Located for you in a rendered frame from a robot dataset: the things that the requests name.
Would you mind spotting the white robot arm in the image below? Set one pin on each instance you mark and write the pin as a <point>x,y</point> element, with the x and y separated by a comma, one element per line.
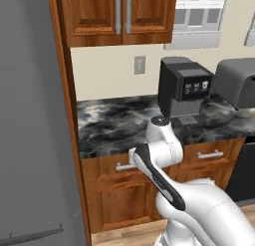
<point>202,203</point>

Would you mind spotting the wooden drawer front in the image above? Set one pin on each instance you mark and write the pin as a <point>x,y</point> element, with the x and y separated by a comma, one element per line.
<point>229,150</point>
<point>103,165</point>

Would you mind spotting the black coffee machine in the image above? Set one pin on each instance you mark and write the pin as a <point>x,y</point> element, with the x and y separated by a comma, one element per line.
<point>179,84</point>

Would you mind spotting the wooden tall side panel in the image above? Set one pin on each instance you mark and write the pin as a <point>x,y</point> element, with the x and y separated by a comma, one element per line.
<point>66,90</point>

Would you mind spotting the wooden lower cupboard door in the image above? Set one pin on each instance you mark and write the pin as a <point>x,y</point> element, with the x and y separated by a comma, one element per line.
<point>123,203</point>
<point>219,172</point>

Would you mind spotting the wooden cupboard door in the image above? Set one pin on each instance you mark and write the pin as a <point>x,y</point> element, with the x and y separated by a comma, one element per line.
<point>149,16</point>
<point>93,16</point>
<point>123,203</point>
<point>219,172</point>

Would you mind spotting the grey fridge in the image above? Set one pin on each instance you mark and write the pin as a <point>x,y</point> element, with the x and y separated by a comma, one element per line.
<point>33,117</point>

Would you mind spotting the grey toaster oven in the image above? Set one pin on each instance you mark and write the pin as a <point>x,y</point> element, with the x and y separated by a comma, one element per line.
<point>235,82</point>

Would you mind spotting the window with white blind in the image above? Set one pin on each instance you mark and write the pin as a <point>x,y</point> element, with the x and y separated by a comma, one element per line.
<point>199,21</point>

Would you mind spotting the black dishwasher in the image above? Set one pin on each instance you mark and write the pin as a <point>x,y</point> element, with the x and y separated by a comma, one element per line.
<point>244,173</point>

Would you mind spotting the grey wall socket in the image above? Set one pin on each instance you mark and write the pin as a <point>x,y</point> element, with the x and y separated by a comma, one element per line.
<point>139,64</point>

